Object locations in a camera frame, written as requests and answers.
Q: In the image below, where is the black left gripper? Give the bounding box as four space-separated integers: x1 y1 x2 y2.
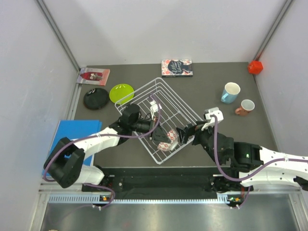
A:
130 116 170 143

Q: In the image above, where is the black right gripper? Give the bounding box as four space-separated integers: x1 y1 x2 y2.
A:
177 121 222 166

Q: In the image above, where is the red patterned white bowl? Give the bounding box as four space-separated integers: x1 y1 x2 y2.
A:
157 129 179 152

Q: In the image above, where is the lime green plate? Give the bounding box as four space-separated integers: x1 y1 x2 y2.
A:
109 84 134 105

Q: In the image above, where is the light blue mug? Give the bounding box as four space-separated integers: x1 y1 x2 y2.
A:
221 82 241 104

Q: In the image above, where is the salmon pink mug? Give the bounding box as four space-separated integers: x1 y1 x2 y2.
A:
235 99 255 116

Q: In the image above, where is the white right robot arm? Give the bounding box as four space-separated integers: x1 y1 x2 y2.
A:
176 119 308 191

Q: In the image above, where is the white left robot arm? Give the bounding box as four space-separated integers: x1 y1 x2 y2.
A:
43 103 168 191

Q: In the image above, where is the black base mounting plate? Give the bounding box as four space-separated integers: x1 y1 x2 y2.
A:
99 167 244 193

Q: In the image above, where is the floral Little Women book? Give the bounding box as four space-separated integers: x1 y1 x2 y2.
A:
161 59 193 77

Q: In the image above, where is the pink cover book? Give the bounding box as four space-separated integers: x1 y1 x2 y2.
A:
77 67 110 86

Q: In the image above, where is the blue foam pad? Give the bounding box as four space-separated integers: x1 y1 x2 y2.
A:
41 119 103 178

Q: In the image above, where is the red cube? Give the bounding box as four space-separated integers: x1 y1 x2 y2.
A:
247 60 263 75

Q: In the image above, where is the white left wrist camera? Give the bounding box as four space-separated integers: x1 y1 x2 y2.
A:
150 100 162 119

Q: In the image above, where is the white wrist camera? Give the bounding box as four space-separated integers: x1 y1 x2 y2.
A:
201 107 224 130
150 100 162 119

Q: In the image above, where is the white wire dish rack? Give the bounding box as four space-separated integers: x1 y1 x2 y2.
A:
115 77 202 165

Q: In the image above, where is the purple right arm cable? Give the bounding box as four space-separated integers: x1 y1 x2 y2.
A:
213 116 308 209

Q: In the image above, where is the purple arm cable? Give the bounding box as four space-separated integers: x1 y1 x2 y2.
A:
42 94 161 209
213 116 308 209

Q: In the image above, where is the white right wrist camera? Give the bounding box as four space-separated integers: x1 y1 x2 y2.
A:
201 107 224 130

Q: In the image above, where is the grey slotted cable duct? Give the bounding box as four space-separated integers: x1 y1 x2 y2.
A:
48 194 235 204

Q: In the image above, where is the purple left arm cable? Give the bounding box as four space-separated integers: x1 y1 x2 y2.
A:
42 94 161 209

